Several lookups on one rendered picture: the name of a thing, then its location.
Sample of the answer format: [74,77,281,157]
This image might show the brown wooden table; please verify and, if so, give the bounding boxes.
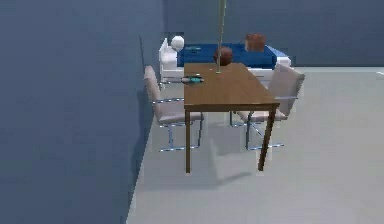
[183,62,281,175]

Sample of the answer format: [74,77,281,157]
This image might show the white round pillow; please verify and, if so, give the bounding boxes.
[170,35,185,53]

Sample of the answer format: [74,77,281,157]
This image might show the brown basketball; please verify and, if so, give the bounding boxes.
[213,46,234,67]

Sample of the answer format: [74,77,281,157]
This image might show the olive green lamp pole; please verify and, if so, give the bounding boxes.
[215,0,228,75]

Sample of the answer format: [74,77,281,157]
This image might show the reddish brown box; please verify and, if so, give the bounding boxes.
[245,33,267,53]

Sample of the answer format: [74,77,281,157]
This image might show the white bed with blue cover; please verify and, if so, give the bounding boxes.
[158,37,293,84]

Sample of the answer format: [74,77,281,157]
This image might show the teal and black small object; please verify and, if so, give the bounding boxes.
[181,75,205,85]

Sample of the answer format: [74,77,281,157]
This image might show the beige metal-frame chair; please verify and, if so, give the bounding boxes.
[143,65,205,153]
[229,63,306,151]

